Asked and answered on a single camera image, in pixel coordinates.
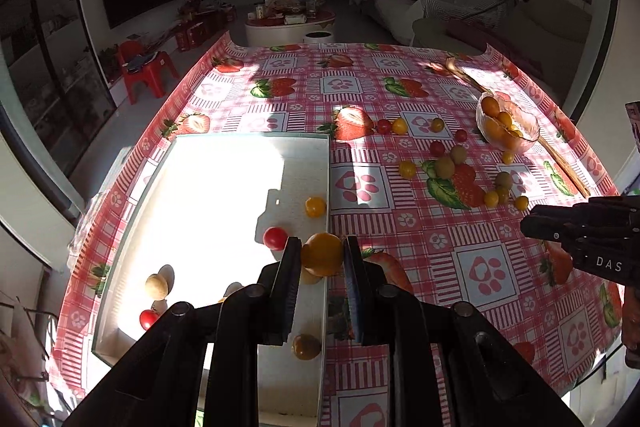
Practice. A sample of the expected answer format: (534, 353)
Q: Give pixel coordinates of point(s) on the clear glass bowl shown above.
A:
(525, 127)

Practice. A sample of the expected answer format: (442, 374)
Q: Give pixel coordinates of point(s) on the glass door cabinet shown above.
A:
(55, 82)

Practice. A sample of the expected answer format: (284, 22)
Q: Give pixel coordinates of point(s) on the cluttered coffee table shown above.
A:
(285, 22)

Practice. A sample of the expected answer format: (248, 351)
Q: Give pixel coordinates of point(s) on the pink white box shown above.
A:
(634, 127)

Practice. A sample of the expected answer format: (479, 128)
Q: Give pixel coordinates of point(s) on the white rectangular tray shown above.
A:
(215, 207)

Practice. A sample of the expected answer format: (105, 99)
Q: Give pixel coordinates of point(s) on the olive yellow cherry tomato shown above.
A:
(438, 124)

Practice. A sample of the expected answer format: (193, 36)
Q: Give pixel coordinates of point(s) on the large brown round fruit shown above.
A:
(503, 180)

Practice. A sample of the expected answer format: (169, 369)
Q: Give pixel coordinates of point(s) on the red plastic stool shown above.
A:
(147, 72)

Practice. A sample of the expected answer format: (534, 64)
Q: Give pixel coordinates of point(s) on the small orange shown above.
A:
(504, 119)
(495, 133)
(491, 106)

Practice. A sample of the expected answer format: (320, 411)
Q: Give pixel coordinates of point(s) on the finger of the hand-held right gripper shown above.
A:
(550, 229)
(575, 210)

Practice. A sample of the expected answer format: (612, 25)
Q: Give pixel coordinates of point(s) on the large yellow cherry tomato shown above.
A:
(322, 253)

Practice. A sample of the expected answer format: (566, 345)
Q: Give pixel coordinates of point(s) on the red cherry tomato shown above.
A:
(383, 126)
(460, 135)
(437, 148)
(275, 238)
(149, 319)

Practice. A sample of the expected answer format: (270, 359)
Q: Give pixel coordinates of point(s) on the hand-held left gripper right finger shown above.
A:
(352, 292)

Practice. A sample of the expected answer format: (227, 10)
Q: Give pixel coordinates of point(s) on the wooden fork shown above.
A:
(457, 69)

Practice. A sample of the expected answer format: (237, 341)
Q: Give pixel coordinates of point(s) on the dark yellow cherry tomato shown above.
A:
(306, 346)

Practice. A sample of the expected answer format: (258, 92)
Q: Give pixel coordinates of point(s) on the red gift boxes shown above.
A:
(200, 29)

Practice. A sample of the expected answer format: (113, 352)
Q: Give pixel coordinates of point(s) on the strawberry print checked tablecloth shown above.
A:
(450, 257)

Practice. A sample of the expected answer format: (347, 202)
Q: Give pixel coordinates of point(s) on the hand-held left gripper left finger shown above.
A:
(291, 292)

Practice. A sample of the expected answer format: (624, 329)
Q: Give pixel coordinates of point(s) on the person's right forearm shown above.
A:
(632, 327)

